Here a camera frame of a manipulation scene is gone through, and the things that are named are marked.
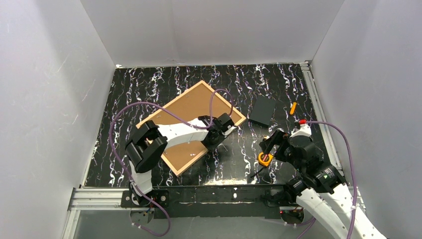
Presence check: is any yellow tape measure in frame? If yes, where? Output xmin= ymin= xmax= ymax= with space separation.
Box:
xmin=257 ymin=152 xmax=273 ymax=167

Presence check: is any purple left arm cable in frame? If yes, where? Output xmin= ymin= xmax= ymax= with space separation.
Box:
xmin=108 ymin=88 xmax=235 ymax=237

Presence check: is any black flat box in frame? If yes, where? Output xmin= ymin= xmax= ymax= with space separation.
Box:
xmin=248 ymin=96 xmax=277 ymax=128

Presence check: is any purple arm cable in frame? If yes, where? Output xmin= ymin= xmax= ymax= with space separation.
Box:
xmin=108 ymin=88 xmax=235 ymax=237
xmin=295 ymin=120 xmax=358 ymax=239

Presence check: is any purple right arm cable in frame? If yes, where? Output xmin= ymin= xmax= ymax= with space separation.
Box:
xmin=295 ymin=120 xmax=358 ymax=239

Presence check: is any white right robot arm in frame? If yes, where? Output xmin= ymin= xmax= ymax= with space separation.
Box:
xmin=258 ymin=120 xmax=385 ymax=239

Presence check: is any aluminium rail right side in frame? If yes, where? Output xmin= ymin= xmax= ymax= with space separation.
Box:
xmin=299 ymin=62 xmax=344 ymax=180

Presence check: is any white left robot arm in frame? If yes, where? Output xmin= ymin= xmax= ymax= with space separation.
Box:
xmin=125 ymin=113 xmax=237 ymax=198

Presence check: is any aluminium rail front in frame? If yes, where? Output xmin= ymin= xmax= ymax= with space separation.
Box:
xmin=61 ymin=186 xmax=375 ymax=239

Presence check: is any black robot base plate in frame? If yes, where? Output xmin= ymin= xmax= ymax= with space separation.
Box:
xmin=120 ymin=185 xmax=306 ymax=224

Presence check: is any aluminium rail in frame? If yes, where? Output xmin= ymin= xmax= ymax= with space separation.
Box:
xmin=61 ymin=186 xmax=375 ymax=239
xmin=299 ymin=62 xmax=344 ymax=180

